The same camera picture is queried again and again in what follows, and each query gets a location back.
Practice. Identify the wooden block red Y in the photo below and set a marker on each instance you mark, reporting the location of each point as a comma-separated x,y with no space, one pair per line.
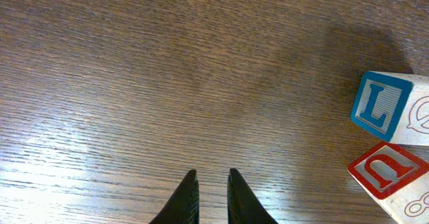
396,180

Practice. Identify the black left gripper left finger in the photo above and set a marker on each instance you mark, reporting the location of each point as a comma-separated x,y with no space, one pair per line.
183,205

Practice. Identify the wooden block blue L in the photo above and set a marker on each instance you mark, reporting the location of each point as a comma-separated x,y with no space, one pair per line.
393,107

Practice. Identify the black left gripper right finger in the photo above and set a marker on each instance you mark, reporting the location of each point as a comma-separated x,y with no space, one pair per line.
243,207

